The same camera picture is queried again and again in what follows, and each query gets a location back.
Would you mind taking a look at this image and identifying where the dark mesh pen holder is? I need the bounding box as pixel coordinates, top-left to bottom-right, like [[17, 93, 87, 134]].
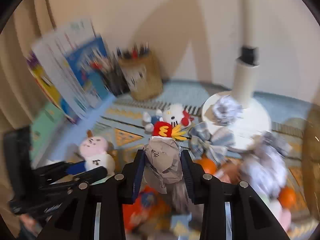
[[99, 61, 131, 97]]

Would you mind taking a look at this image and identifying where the large crumpled white paper ball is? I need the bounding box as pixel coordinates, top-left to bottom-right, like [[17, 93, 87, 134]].
[[240, 131, 292, 198]]

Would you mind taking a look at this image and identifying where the bunch of coloured pens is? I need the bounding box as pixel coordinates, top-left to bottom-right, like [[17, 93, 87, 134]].
[[90, 59, 118, 74], [117, 44, 151, 60]]

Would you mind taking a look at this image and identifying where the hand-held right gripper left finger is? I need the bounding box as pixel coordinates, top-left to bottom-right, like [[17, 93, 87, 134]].
[[37, 149, 150, 240]]

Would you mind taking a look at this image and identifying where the orange blue plush toy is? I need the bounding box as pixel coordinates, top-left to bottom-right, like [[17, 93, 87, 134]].
[[124, 186, 171, 233]]

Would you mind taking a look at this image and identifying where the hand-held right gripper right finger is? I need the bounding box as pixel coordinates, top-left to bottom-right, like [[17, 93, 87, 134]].
[[180, 150, 290, 240]]

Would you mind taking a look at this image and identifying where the crumpled plaid paper ball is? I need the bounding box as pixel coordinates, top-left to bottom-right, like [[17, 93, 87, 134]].
[[187, 121, 235, 165]]

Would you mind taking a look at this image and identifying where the yellow purple book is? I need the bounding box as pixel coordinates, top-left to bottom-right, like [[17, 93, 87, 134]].
[[26, 52, 78, 125]]

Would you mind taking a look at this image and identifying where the beige curtain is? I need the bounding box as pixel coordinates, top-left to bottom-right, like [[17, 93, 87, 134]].
[[0, 0, 54, 135]]

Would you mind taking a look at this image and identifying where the teal pad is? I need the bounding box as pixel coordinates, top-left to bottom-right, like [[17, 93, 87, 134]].
[[31, 102, 66, 157]]

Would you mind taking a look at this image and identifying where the orange fruit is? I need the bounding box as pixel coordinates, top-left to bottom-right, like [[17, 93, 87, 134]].
[[195, 158, 217, 176], [277, 187, 297, 209]]

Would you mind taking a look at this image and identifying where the tan pen holder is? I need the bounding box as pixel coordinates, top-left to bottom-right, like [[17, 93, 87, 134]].
[[117, 54, 164, 102]]

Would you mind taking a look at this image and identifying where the white booklet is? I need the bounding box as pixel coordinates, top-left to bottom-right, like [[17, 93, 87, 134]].
[[32, 19, 108, 120]]

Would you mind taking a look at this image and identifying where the pink white bunny plush toy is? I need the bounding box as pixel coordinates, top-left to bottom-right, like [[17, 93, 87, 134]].
[[79, 130, 116, 177]]

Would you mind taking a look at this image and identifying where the red fries plush toy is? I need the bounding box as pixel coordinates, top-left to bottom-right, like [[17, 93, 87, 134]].
[[152, 120, 188, 141]]

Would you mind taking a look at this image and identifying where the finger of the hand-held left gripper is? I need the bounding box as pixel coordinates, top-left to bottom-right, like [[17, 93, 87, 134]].
[[35, 160, 88, 178], [50, 166, 108, 188]]

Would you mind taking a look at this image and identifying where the white cat plush toy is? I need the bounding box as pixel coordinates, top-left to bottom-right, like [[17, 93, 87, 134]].
[[143, 104, 195, 132]]

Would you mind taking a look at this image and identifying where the woven wicker basket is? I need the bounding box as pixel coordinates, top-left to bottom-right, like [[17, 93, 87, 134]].
[[302, 105, 320, 217]]

